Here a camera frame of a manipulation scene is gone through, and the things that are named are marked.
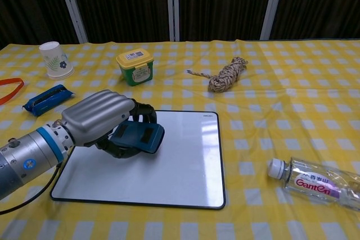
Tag white partition frame post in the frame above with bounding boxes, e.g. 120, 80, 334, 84
260, 0, 287, 41
166, 0, 181, 42
55, 0, 89, 44

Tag white board with black frame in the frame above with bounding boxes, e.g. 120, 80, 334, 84
49, 110, 227, 210

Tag green tub with yellow lid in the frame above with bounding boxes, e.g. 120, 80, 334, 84
116, 48, 155, 87

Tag yellow checked tablecloth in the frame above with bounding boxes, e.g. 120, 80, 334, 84
0, 39, 360, 240

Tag blue whiteboard eraser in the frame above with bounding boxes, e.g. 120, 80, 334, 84
110, 121, 165, 155

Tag coiled speckled rope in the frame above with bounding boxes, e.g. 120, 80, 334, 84
187, 56, 249, 93

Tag blue foil snack packet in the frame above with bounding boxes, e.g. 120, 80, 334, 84
21, 84, 76, 116

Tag clear Ganten water bottle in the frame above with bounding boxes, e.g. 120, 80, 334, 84
267, 157, 360, 212

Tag stacked floral paper cups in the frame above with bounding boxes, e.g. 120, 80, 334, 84
38, 41, 75, 80

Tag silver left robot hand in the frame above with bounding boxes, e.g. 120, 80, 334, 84
61, 89, 158, 160

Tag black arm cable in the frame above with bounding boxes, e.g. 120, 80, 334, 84
0, 161, 63, 215

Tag orange strap loop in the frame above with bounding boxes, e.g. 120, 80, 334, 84
0, 78, 25, 105

